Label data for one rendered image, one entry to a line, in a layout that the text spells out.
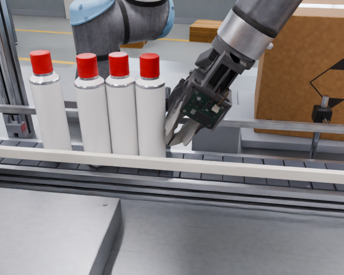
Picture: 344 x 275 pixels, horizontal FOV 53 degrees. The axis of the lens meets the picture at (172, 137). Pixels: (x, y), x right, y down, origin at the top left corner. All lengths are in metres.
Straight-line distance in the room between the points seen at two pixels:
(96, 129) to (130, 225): 0.18
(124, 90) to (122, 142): 0.10
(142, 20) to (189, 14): 5.13
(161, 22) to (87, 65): 0.41
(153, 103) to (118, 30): 0.37
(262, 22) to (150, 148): 0.29
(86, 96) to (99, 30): 0.34
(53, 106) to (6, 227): 0.21
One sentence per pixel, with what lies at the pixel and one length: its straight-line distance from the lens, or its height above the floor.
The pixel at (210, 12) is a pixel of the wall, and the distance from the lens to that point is 5.99.
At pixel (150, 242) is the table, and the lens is 0.58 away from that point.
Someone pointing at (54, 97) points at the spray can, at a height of 1.01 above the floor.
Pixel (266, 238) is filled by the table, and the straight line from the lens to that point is 0.60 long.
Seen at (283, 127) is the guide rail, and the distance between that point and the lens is 0.66.
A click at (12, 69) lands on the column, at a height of 1.00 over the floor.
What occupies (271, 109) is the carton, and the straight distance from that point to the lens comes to 0.82.
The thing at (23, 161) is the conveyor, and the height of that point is 0.88.
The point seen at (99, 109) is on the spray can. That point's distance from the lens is 0.61.
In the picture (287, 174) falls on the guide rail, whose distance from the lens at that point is 0.62.
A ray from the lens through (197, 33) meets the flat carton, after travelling 4.95.
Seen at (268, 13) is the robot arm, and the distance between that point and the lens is 0.50.
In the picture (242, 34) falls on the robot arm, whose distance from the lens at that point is 0.50.
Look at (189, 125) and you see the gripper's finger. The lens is 0.61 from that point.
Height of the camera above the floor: 1.25
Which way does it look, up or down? 30 degrees down
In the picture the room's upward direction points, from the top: straight up
